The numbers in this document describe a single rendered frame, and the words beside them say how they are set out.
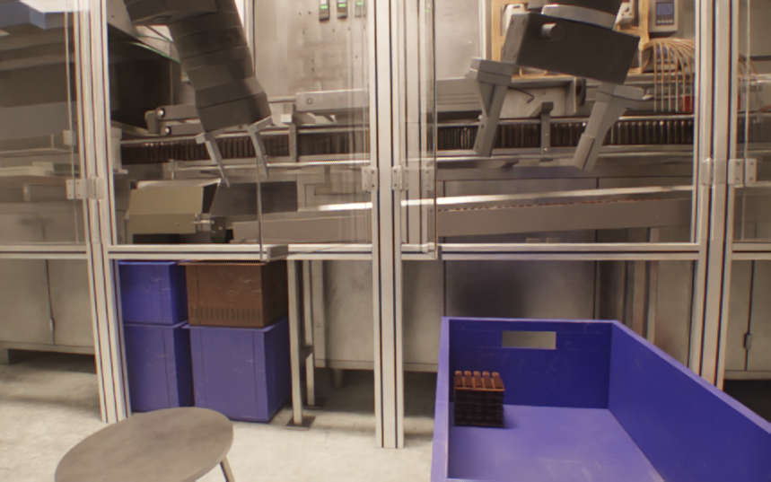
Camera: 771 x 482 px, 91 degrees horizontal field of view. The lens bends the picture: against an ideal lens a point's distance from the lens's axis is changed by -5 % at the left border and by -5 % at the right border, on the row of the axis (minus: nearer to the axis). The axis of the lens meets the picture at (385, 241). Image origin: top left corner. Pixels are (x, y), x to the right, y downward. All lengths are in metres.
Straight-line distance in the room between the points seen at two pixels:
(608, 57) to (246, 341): 1.21
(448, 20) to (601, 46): 1.34
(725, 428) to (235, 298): 1.20
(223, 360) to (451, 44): 1.44
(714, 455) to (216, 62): 0.80
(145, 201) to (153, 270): 0.23
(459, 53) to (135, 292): 1.48
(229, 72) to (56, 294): 1.80
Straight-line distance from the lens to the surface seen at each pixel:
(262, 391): 1.41
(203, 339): 1.45
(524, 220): 1.17
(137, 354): 1.61
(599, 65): 0.50
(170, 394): 1.59
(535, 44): 0.47
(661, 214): 1.29
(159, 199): 1.47
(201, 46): 0.47
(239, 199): 1.87
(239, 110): 0.48
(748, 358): 1.81
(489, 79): 0.46
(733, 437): 0.71
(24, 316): 2.33
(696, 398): 0.76
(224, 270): 1.35
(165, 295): 1.48
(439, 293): 1.43
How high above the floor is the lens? 0.69
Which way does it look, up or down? 4 degrees down
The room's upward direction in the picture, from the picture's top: 1 degrees counter-clockwise
